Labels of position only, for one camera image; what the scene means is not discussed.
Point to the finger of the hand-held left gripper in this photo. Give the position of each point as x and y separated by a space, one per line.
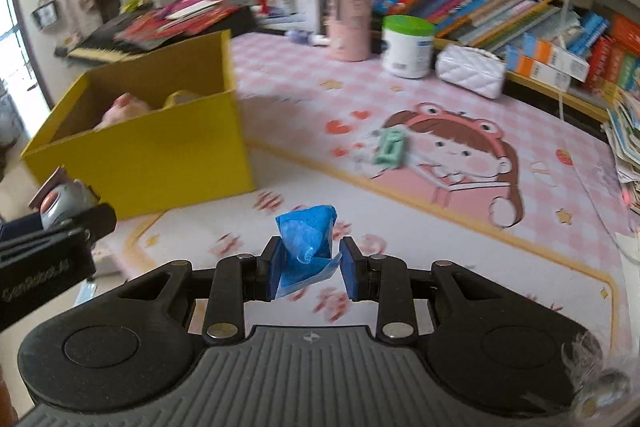
95 219
20 227

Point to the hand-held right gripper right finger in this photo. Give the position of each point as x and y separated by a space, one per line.
352 269

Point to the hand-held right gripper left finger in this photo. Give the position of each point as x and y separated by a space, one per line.
272 269

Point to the grey toy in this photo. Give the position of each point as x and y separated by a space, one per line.
67 202

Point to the blue plastic packet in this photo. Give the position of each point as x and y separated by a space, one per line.
305 232

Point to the yellow cardboard box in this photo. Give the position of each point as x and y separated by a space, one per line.
150 157

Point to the pink paw plush toy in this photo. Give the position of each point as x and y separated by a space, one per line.
125 107

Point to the green rectangular toy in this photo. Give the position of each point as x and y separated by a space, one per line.
391 148

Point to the yellow rounded toy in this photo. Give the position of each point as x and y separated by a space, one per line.
180 97

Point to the pink checkered cartoon mat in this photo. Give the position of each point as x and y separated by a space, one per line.
300 117

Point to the black electronic keyboard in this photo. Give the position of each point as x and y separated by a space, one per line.
95 44

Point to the black hanging tote bag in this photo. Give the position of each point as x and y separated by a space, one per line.
44 13

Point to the white canister green lid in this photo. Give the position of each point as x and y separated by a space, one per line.
407 52

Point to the pile of red packets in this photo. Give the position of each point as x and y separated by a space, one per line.
200 19

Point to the white quilted purse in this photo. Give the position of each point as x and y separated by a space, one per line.
470 69

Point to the dark blue spray bottle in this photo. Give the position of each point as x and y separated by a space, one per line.
300 37

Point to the white booklet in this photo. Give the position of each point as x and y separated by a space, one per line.
195 7

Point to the pink cartoon dispenser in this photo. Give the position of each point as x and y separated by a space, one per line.
350 27

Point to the grey fluffy pompom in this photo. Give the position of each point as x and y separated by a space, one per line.
595 379

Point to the stack of magazines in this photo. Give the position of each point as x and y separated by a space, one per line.
625 147

